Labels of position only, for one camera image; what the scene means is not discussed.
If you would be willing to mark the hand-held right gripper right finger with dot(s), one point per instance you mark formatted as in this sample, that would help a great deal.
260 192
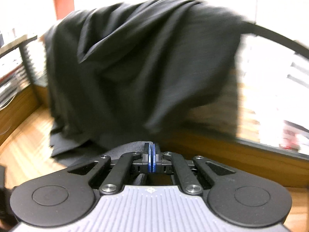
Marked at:
154 158

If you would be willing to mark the red object behind glass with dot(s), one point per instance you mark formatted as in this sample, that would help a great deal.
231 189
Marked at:
295 135

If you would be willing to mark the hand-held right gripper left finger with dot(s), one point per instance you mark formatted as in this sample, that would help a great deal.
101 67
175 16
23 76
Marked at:
147 158

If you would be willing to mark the dark grey t-shirt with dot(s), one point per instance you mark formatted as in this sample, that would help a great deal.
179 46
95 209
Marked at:
135 72

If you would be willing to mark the glass desk partition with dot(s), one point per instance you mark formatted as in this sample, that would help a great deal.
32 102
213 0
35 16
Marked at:
17 62
270 82

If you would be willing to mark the red-brown door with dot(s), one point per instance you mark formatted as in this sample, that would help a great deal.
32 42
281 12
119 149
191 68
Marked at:
64 2

